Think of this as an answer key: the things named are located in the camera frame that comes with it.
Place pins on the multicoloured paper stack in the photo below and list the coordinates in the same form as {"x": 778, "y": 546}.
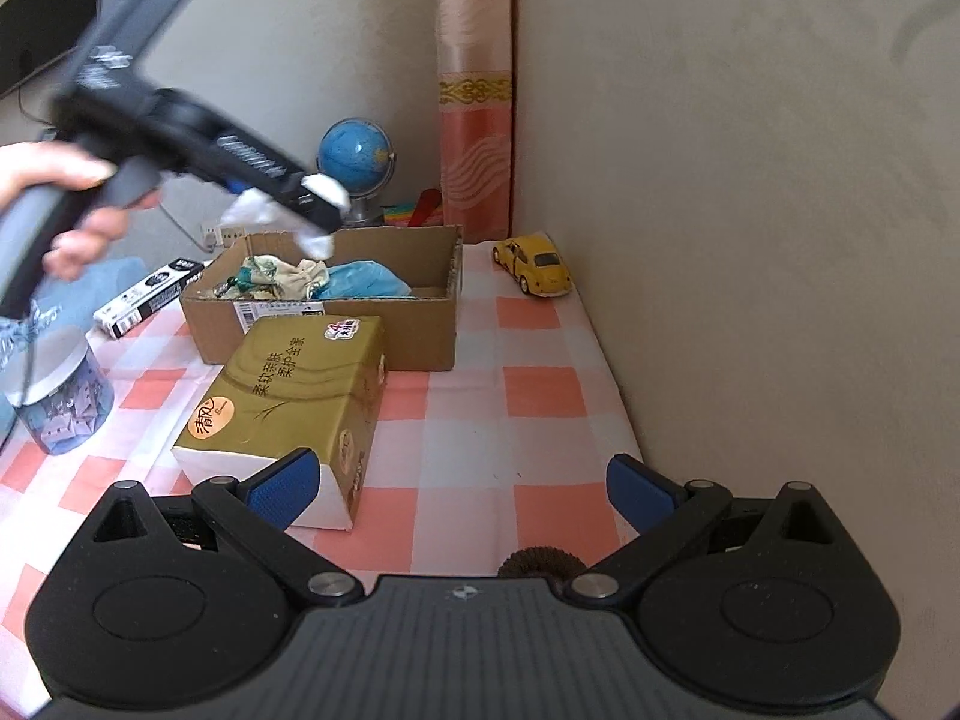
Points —
{"x": 397, "y": 214}

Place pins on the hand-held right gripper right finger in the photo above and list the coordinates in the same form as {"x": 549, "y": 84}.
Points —
{"x": 637, "y": 491}

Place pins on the white power strip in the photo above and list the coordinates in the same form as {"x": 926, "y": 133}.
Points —
{"x": 221, "y": 234}

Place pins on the brown spiky ball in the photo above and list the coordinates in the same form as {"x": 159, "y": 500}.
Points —
{"x": 540, "y": 564}

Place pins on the yellow toy car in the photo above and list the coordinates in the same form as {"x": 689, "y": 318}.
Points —
{"x": 536, "y": 262}

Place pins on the person's left hand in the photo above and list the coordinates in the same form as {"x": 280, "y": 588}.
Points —
{"x": 45, "y": 165}

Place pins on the cardboard box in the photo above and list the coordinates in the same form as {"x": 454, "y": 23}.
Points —
{"x": 420, "y": 330}

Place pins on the blue globe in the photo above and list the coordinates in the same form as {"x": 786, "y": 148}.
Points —
{"x": 352, "y": 154}

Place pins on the clear jar with white lid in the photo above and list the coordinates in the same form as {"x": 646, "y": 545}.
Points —
{"x": 60, "y": 397}

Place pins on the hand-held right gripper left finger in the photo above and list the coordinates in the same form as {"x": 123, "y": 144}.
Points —
{"x": 281, "y": 491}

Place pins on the black television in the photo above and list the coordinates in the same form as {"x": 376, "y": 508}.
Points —
{"x": 37, "y": 15}

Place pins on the blue face mask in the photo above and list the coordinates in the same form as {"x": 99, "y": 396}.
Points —
{"x": 367, "y": 281}

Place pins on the pink patterned roll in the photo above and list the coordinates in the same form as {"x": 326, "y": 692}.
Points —
{"x": 476, "y": 90}

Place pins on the gold tissue pack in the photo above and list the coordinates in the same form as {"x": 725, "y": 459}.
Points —
{"x": 285, "y": 405}

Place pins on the black and white box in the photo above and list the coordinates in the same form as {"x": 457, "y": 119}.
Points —
{"x": 146, "y": 298}

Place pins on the white and blue organza bag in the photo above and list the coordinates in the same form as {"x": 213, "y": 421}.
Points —
{"x": 326, "y": 191}

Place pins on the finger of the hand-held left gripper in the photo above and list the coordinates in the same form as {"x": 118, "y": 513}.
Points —
{"x": 307, "y": 214}
{"x": 296, "y": 174}

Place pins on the pink checked tablecloth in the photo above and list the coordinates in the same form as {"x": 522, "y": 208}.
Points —
{"x": 465, "y": 405}

